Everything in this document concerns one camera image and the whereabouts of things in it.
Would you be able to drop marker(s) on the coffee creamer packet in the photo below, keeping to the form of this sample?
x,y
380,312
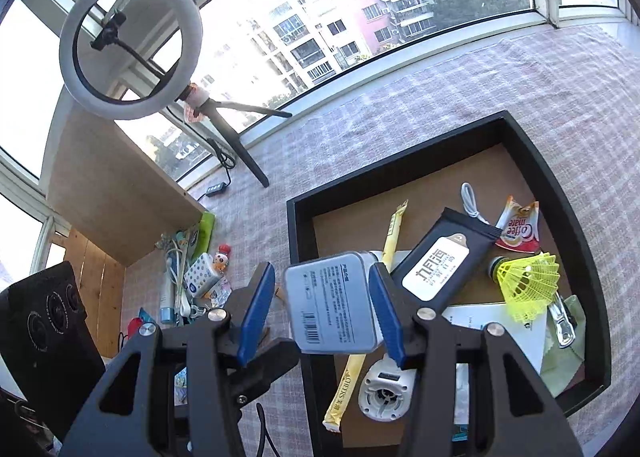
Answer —
x,y
520,227

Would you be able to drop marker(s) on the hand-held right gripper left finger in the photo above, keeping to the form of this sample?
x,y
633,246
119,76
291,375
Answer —
x,y
255,317

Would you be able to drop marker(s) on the grey metal tin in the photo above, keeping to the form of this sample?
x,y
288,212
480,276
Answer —
x,y
330,302

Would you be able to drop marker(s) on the pink plaid tablecloth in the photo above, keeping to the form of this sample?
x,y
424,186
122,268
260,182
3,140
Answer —
x,y
575,112

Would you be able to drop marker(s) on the red cloth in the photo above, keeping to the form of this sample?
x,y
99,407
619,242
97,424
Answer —
x,y
136,328

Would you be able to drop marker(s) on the yellow-green shuttlecock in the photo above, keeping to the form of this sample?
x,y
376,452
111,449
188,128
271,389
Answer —
x,y
530,282

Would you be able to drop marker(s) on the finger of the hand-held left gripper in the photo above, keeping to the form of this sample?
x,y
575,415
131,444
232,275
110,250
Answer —
x,y
275,362

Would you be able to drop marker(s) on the black rectangular tray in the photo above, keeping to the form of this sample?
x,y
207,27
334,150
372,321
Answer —
x,y
300,257

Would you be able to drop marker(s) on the small red-capped figurine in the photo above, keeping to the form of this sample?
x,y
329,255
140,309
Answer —
x,y
221,262

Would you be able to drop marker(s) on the white round mini speaker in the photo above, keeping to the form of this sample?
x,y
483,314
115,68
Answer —
x,y
385,397

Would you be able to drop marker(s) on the blue and white tube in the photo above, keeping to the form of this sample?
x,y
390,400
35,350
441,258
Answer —
x,y
167,297

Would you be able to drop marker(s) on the pine plank panel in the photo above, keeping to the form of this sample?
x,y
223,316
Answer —
x,y
97,297

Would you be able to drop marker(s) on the black pouch with white label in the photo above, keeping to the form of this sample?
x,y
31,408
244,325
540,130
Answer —
x,y
435,267

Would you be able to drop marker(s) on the green microfibre cloth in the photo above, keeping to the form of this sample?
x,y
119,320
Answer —
x,y
565,362

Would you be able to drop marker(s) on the black tripod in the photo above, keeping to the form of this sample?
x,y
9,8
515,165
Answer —
x,y
251,162

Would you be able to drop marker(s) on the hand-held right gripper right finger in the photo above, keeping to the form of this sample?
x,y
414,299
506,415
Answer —
x,y
385,317

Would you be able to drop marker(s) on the long yellow stick packet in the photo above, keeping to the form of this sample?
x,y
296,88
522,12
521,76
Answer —
x,y
395,237

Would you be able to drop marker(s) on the bright green packet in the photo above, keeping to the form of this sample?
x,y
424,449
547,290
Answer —
x,y
206,229

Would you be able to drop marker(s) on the silver nail clipper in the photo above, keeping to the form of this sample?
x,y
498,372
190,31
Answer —
x,y
562,324

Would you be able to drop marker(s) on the dotted tissue pack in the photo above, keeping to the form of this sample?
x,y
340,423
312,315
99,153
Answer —
x,y
202,274

